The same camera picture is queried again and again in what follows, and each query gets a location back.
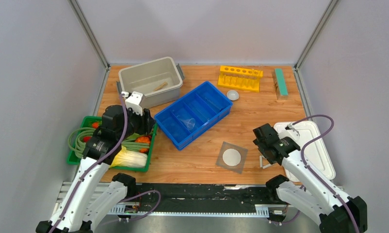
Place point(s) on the clear glass test tube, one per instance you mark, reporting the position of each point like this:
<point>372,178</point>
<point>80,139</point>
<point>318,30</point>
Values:
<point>255,80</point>

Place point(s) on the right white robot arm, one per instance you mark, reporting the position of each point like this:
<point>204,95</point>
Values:
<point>331,208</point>

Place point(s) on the yellow napa cabbage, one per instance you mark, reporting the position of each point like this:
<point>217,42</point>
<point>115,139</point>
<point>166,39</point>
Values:
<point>128,158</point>

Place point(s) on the clay pipe triangle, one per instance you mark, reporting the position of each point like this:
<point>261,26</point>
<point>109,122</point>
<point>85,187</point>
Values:
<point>263,163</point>

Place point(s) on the red chilli pepper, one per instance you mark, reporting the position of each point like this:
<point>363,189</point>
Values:
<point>86,139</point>

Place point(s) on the white evaporating dish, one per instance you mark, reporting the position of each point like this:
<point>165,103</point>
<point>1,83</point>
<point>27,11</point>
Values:
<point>232,95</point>

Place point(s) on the wire gauze with ceramic centre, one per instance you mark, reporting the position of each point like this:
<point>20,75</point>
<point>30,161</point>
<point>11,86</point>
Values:
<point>232,157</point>

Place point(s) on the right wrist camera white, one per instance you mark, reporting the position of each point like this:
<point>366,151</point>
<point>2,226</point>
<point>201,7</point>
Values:
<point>290,127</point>

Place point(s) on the wooden test tube clamp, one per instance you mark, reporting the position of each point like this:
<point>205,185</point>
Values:
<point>161,86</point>

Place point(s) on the green plastic vegetable tray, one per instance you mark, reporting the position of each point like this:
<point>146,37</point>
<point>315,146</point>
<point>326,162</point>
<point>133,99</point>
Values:
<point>94,121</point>

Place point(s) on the small orange carrot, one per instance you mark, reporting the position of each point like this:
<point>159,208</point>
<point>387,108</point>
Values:
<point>144,150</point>

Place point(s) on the blue divided plastic tray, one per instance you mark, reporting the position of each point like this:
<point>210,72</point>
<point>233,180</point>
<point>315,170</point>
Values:
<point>192,105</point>

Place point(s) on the green long beans bundle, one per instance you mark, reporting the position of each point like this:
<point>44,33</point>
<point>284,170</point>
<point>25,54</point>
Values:
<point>77,145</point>

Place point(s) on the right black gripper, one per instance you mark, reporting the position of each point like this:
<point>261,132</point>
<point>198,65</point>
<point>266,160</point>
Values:
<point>259,147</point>

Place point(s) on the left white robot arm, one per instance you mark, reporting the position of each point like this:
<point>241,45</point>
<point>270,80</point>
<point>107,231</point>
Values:
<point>77,214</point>

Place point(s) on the green and gold box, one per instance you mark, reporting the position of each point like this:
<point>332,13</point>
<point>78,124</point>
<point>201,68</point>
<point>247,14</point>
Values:
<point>280,84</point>

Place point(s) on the yellow test tube rack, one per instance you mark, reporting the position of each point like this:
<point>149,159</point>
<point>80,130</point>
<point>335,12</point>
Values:
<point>236,78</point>

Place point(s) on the grey plastic tub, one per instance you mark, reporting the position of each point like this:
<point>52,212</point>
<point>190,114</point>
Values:
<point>145,77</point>

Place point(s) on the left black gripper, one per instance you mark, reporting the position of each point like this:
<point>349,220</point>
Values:
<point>146,122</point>

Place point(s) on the white tray lid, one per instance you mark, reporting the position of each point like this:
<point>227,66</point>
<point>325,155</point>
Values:
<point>316,152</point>

